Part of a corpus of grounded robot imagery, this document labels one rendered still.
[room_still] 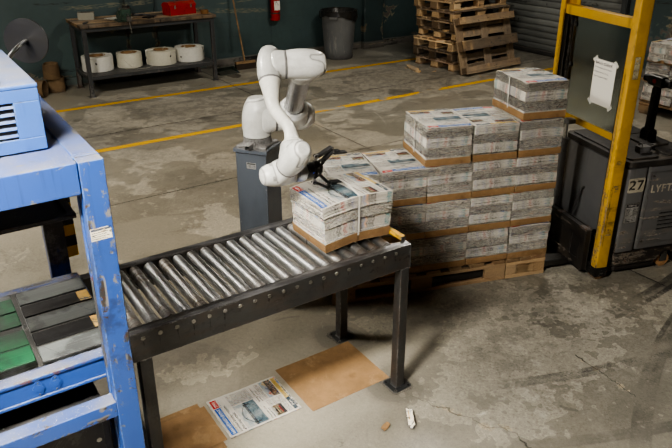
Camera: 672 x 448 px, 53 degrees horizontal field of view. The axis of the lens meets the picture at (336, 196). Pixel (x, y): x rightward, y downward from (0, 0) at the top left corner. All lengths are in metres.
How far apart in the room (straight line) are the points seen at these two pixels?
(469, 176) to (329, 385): 1.48
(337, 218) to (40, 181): 1.37
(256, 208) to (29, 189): 1.99
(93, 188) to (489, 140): 2.57
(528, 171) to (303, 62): 1.74
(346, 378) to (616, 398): 1.33
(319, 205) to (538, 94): 1.71
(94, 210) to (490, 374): 2.29
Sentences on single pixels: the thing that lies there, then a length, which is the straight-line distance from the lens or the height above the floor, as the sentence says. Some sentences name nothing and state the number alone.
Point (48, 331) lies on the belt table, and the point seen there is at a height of 0.80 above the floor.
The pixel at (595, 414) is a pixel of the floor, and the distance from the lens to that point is 3.57.
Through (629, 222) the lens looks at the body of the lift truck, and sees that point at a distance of 4.65.
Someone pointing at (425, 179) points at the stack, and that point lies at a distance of 3.94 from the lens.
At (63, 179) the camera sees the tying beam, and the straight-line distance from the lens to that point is 2.04.
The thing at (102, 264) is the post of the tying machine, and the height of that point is 1.22.
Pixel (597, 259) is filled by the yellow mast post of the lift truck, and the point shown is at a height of 0.16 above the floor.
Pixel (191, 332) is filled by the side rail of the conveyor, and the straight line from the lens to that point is 2.65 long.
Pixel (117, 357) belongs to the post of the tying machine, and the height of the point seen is 0.87.
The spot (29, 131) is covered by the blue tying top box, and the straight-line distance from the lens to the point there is 2.16.
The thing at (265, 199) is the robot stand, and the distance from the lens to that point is 3.76.
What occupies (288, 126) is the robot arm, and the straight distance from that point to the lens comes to 2.82.
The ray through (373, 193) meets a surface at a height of 1.03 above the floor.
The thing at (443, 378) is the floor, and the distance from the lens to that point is 3.59.
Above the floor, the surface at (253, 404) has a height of 0.01.
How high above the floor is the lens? 2.21
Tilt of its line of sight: 23 degrees down
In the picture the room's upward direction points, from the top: straight up
